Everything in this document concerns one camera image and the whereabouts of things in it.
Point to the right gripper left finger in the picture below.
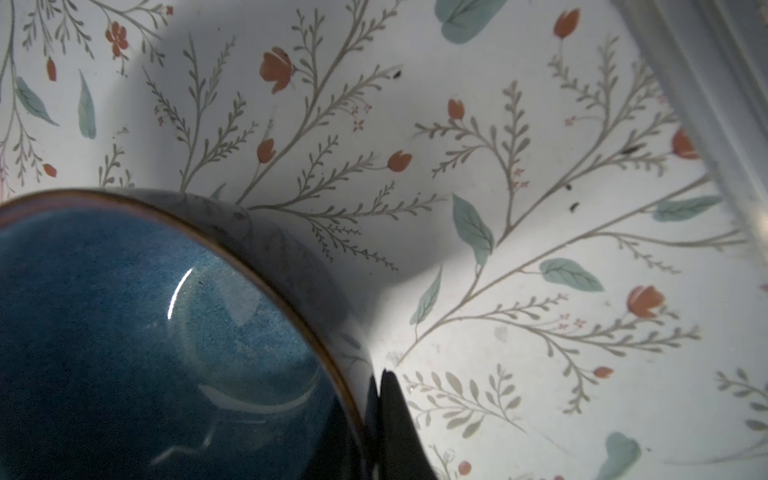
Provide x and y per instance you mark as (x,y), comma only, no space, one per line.
(339,454)

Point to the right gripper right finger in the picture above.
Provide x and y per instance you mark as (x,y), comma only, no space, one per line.
(402,456)

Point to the blue grey bowl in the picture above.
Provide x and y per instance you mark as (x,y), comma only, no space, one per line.
(154,335)

